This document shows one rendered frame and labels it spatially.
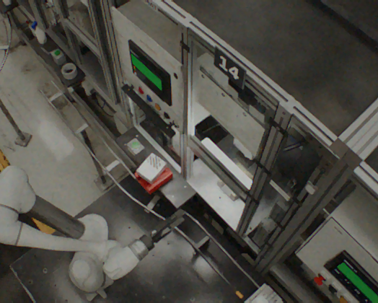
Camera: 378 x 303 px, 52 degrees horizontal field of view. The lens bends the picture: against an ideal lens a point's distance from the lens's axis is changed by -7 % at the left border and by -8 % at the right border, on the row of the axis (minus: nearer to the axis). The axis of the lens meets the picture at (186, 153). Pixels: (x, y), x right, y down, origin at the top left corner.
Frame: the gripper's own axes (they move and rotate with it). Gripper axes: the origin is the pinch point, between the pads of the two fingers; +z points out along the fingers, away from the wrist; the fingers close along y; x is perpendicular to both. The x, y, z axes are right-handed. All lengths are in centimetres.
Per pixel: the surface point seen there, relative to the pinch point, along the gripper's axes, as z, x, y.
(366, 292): 18, -75, 49
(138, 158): 9.0, 43.1, -15.4
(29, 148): -32, 158, -112
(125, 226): -17, 28, -44
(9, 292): -109, 65, -111
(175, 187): 14.7, 19.6, -21.3
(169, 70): 20, 27, 63
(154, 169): 10.3, 30.3, -10.4
